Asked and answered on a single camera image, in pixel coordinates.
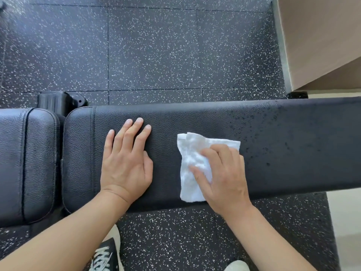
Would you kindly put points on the beige wooden cabinet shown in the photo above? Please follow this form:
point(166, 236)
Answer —
point(321, 42)

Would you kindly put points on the person's left little finger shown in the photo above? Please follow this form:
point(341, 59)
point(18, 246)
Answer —
point(108, 143)

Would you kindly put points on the person's left forearm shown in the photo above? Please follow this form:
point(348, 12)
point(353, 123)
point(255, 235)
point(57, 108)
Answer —
point(60, 235)

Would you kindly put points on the black bench frame bracket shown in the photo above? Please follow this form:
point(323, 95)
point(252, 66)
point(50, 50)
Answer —
point(57, 102)

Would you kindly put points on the person's left middle finger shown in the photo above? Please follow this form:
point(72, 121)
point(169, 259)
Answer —
point(132, 134)

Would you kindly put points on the black and white sneaker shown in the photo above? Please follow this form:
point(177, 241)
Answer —
point(105, 255)

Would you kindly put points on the white shoe toe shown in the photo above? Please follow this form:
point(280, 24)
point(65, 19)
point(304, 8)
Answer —
point(236, 265)

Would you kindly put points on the person's right hand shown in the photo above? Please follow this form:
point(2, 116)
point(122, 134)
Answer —
point(224, 180)

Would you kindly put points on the person's right thumb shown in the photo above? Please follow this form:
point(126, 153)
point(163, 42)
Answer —
point(199, 177)

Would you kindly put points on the person's left thumb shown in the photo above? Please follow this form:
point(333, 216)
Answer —
point(148, 165)

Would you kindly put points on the person's right forearm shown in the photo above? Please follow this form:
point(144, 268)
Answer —
point(268, 239)

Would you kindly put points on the black bench seat pad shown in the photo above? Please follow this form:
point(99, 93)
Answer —
point(28, 163)

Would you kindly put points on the person's left hand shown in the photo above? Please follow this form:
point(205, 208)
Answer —
point(124, 169)

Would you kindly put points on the black bench back pad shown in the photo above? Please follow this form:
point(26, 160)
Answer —
point(282, 149)

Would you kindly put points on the white cleaning wipe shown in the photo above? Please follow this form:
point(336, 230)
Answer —
point(193, 163)

